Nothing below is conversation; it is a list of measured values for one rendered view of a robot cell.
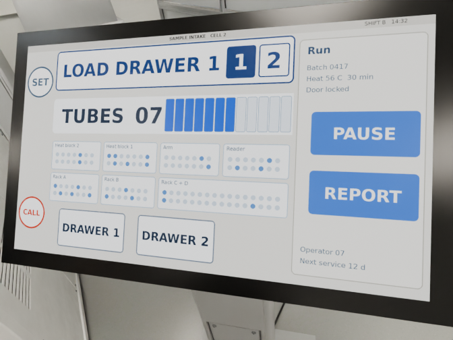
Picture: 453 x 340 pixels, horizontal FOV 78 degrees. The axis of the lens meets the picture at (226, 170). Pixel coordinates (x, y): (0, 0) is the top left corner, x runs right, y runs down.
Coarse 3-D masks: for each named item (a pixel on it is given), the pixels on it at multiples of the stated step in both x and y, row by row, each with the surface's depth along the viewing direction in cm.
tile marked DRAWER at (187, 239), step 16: (144, 224) 32; (160, 224) 32; (176, 224) 31; (192, 224) 31; (208, 224) 31; (144, 240) 32; (160, 240) 32; (176, 240) 31; (192, 240) 31; (208, 240) 30; (160, 256) 32; (176, 256) 31; (192, 256) 31; (208, 256) 30
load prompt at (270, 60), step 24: (120, 48) 34; (144, 48) 33; (168, 48) 33; (192, 48) 32; (216, 48) 31; (240, 48) 31; (264, 48) 30; (288, 48) 29; (72, 72) 35; (96, 72) 35; (120, 72) 34; (144, 72) 33; (168, 72) 32; (192, 72) 32; (216, 72) 31; (240, 72) 30; (264, 72) 30; (288, 72) 29
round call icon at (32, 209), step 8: (24, 200) 36; (32, 200) 36; (40, 200) 36; (24, 208) 36; (32, 208) 36; (40, 208) 36; (24, 216) 36; (32, 216) 36; (40, 216) 36; (24, 224) 36; (32, 224) 36; (40, 224) 36
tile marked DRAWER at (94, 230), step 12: (60, 216) 35; (72, 216) 35; (84, 216) 34; (96, 216) 34; (108, 216) 33; (120, 216) 33; (60, 228) 35; (72, 228) 34; (84, 228) 34; (96, 228) 34; (108, 228) 33; (120, 228) 33; (60, 240) 35; (72, 240) 34; (84, 240) 34; (96, 240) 34; (108, 240) 33; (120, 240) 33; (120, 252) 33
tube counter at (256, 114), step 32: (160, 96) 33; (192, 96) 32; (224, 96) 31; (256, 96) 30; (288, 96) 29; (160, 128) 32; (192, 128) 31; (224, 128) 31; (256, 128) 30; (288, 128) 29
